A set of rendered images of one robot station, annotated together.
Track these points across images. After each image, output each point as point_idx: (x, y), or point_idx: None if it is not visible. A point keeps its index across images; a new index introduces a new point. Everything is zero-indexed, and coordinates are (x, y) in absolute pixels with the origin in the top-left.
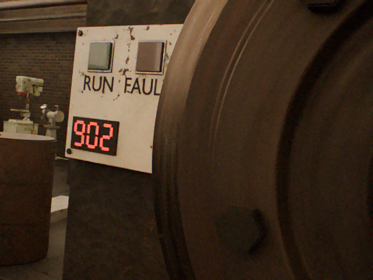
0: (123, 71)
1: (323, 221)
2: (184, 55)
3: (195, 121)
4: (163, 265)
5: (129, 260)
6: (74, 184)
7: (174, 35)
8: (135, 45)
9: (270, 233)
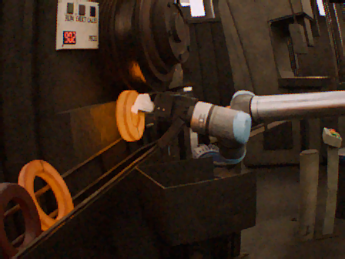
0: (75, 14)
1: None
2: (132, 9)
3: (141, 21)
4: (82, 83)
5: (74, 87)
6: (56, 62)
7: (85, 4)
8: (78, 5)
9: None
